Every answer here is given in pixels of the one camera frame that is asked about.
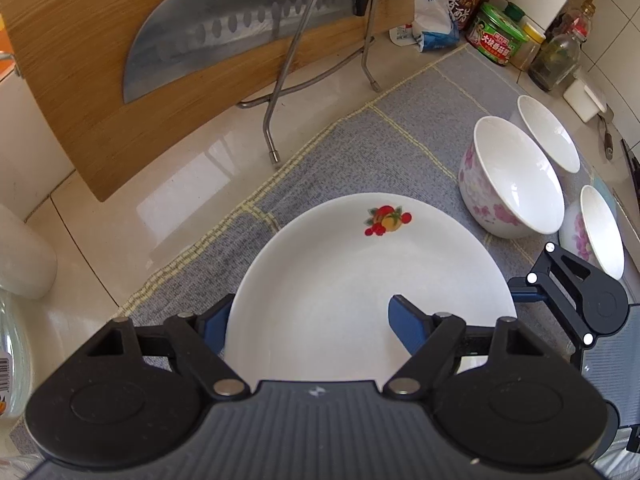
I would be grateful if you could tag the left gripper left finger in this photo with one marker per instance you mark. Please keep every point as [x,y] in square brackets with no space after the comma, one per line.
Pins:
[197,341]

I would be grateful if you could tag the white blue salt bag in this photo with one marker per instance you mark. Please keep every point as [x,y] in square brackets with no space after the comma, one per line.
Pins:
[433,27]

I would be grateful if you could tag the grey checked cloth mat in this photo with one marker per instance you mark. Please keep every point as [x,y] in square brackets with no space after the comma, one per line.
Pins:
[183,232]

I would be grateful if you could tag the plain white bowl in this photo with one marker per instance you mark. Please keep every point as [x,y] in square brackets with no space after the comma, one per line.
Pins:
[548,132]

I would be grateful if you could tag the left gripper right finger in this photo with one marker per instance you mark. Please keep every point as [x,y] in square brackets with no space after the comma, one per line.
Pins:
[432,342]

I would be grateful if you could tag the pink floral white bowl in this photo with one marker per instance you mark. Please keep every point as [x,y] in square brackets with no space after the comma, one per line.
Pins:
[508,184]

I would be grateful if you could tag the yellow lid spice jar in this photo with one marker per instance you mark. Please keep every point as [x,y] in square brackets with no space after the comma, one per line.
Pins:
[525,54]

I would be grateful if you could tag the glass jar green lid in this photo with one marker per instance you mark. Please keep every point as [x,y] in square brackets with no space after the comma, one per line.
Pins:
[16,361]

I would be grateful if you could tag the green lidded sauce jar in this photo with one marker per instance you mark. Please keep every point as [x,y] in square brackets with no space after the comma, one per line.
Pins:
[495,35]

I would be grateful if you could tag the steel santoku knife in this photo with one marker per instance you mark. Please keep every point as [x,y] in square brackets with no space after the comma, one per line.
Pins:
[181,37]

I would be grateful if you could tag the bamboo cutting board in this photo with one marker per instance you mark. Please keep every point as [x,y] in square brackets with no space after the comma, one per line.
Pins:
[72,54]

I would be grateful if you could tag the fruit-pattern plate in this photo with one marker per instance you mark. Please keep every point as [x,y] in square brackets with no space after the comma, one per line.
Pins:
[313,304]

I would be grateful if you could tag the oil glass bottle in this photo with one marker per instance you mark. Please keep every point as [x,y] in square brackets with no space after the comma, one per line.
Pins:
[558,58]

